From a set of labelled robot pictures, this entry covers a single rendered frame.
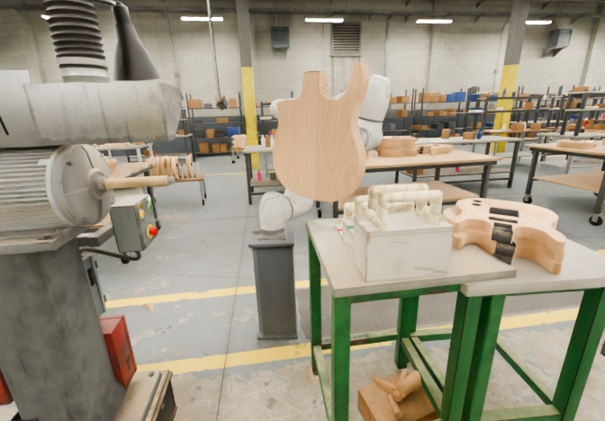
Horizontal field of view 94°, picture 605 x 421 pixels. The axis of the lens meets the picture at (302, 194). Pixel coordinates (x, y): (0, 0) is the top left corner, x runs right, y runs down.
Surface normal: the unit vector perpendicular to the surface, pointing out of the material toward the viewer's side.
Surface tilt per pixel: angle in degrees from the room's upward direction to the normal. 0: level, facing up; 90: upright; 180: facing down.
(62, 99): 90
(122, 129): 90
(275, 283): 90
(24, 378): 90
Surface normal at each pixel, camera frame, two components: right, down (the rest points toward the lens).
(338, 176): -0.63, 0.23
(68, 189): 0.93, 0.00
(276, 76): 0.14, 0.27
